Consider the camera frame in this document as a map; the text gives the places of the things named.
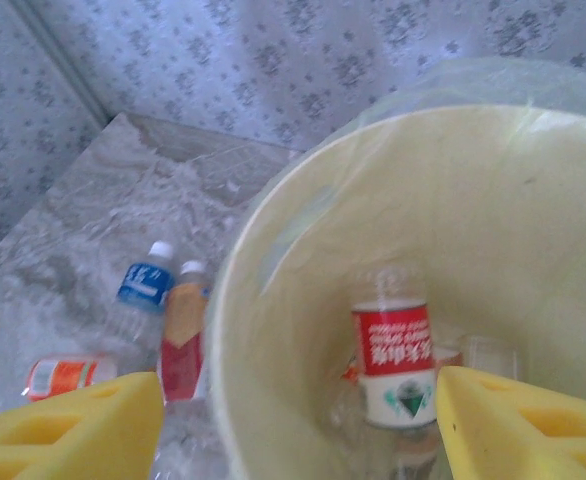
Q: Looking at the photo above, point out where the orange cap orange label bottle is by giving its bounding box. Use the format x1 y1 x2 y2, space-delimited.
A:
341 333 520 385

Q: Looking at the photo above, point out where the beige red label bottle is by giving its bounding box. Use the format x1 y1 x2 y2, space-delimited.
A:
158 258 212 404

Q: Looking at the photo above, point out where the orange white label bottle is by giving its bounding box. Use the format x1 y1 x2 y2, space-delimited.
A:
22 352 122 404

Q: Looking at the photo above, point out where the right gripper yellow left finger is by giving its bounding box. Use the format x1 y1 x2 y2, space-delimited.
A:
0 372 163 480

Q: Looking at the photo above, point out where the blue label white cap bottle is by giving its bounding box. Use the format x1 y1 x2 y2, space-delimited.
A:
105 240 177 374

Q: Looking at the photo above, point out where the red white label water bottle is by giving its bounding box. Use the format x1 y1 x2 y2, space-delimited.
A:
350 262 438 441

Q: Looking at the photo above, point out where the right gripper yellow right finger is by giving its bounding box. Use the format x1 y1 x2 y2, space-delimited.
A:
435 367 586 480

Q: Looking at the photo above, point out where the white ribbed plastic bin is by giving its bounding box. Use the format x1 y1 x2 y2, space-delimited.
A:
205 102 586 480

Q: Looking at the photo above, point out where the clear crushed plastic bottle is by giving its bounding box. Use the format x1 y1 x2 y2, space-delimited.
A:
322 389 374 480

